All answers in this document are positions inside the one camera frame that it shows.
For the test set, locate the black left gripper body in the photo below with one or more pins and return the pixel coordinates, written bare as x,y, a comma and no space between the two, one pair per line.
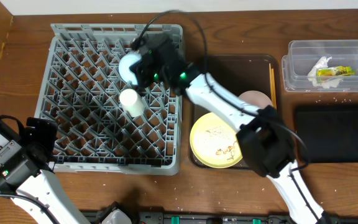
41,125

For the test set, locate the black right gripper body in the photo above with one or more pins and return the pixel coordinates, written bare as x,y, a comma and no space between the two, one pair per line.
140,72

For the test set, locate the light blue bowl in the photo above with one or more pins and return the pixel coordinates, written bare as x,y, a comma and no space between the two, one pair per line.
124,67

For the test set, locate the white plastic cup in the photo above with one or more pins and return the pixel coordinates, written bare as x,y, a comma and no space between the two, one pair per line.
131,102

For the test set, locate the white tissue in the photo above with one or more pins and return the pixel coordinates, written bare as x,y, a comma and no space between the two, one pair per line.
324,82

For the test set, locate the yellow pandan cake wrapper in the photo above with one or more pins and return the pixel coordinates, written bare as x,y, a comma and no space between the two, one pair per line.
335,71

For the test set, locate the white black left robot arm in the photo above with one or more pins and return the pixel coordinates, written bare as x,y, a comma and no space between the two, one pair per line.
44,199

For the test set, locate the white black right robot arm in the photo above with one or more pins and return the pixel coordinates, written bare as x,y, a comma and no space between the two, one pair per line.
266,144

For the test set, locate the clear plastic waste bin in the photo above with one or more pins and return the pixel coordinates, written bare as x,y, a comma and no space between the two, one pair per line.
302,56

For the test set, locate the black waste bin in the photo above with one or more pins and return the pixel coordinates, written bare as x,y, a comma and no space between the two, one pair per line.
330,133

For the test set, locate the dark brown serving tray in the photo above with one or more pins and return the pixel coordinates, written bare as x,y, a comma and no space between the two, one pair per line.
241,73

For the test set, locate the grey plastic dish rack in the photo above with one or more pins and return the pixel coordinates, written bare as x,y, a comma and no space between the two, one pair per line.
80,91

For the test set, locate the yellow plate with crumbs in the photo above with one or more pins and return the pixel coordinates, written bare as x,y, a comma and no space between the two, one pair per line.
214,143

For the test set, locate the pink bowl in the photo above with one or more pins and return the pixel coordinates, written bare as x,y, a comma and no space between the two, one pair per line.
256,98

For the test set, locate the wooden chopstick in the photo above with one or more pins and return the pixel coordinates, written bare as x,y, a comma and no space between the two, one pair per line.
270,66
273,88

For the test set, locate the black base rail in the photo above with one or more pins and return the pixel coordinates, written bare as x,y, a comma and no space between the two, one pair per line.
160,216

